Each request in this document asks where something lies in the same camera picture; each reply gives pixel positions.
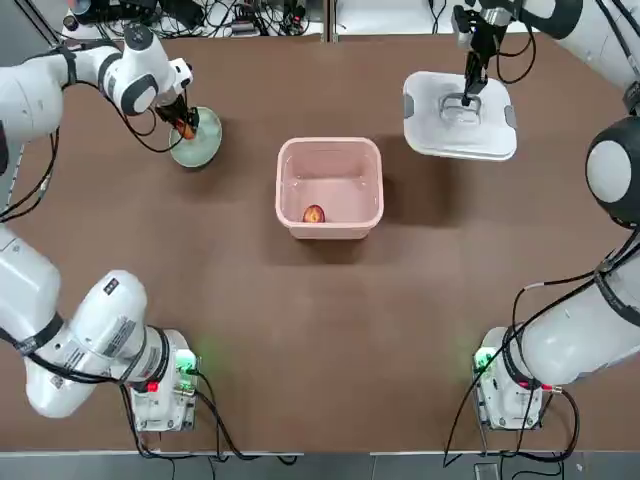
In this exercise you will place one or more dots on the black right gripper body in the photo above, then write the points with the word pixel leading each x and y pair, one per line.
pixel 484 42

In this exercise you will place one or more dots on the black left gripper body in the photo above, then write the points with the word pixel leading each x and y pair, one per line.
pixel 175 107

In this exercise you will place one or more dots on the yellow mottled red apple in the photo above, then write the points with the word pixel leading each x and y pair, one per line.
pixel 187 132

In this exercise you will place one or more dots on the white box lid grey clips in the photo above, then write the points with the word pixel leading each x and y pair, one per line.
pixel 430 130

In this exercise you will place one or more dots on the dark red apple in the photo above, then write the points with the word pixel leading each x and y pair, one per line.
pixel 314 214

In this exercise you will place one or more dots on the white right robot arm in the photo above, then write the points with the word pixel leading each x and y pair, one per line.
pixel 615 165

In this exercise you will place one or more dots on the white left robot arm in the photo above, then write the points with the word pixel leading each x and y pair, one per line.
pixel 30 100

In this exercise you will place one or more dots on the green round plate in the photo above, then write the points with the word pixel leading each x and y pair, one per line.
pixel 205 145

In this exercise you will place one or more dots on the white plastic storage box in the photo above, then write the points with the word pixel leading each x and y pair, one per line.
pixel 330 232

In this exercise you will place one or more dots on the grey floor socket plate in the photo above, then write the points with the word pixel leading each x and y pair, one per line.
pixel 486 471

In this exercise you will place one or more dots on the aluminium camera mount post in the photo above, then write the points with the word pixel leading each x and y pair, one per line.
pixel 330 22

